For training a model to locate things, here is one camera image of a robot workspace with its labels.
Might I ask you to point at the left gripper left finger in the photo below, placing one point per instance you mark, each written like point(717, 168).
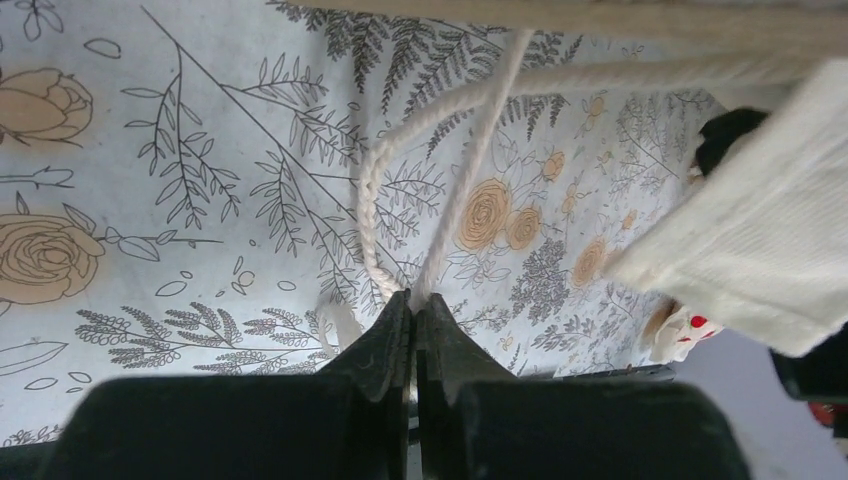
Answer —
point(369, 398)

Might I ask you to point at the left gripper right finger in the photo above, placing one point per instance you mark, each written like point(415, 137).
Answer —
point(446, 360)

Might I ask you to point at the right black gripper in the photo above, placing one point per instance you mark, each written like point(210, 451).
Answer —
point(819, 378)

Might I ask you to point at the large strawberry print cushion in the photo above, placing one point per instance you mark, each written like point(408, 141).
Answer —
point(761, 247)

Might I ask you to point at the wooden pet bed frame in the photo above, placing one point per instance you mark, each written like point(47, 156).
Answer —
point(798, 28)

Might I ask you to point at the small strawberry print pillow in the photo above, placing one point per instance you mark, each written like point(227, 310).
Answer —
point(674, 330)

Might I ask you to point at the floral table mat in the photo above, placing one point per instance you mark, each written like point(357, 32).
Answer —
point(179, 183)

